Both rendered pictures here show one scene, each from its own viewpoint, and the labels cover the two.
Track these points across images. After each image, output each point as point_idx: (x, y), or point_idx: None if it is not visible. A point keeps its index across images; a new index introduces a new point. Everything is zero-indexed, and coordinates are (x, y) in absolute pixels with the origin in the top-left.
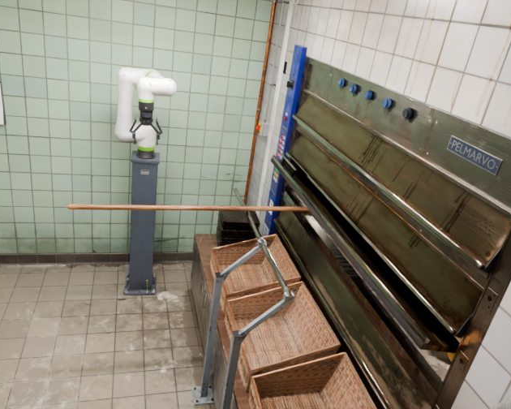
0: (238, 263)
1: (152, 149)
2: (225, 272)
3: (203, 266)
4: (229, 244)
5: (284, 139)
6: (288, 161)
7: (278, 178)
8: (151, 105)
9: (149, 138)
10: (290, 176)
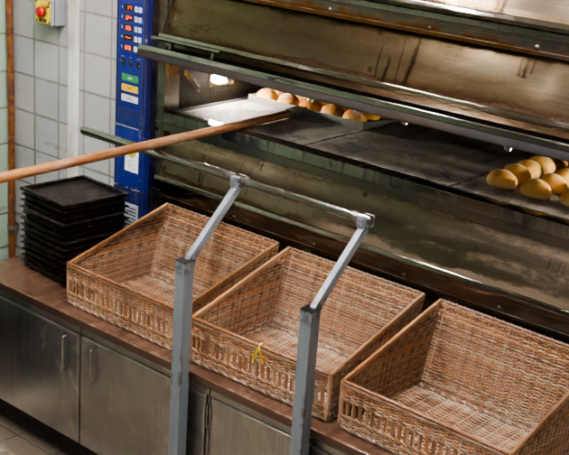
0: (210, 227)
1: None
2: (194, 251)
3: (56, 307)
4: (96, 246)
5: (139, 12)
6: (188, 43)
7: (142, 94)
8: None
9: None
10: (219, 62)
